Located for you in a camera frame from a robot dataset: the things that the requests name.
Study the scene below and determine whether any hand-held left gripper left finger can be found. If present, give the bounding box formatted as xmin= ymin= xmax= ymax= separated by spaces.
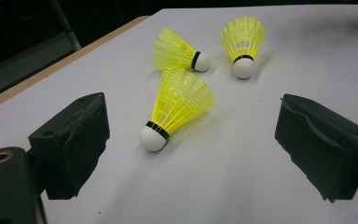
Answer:
xmin=27 ymin=91 xmax=111 ymax=201

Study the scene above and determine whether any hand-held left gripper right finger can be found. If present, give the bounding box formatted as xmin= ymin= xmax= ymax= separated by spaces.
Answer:
xmin=274 ymin=93 xmax=358 ymax=203

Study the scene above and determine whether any yellow shuttlecock with white cork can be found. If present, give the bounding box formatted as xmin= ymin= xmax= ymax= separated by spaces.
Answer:
xmin=152 ymin=27 xmax=212 ymax=73
xmin=219 ymin=16 xmax=266 ymax=80
xmin=138 ymin=68 xmax=216 ymax=153

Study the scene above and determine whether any white table cover sheet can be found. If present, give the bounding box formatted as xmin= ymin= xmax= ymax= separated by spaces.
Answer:
xmin=0 ymin=4 xmax=358 ymax=224

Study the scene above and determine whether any grey metal floor rail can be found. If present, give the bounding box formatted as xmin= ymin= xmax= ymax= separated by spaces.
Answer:
xmin=0 ymin=0 xmax=82 ymax=98

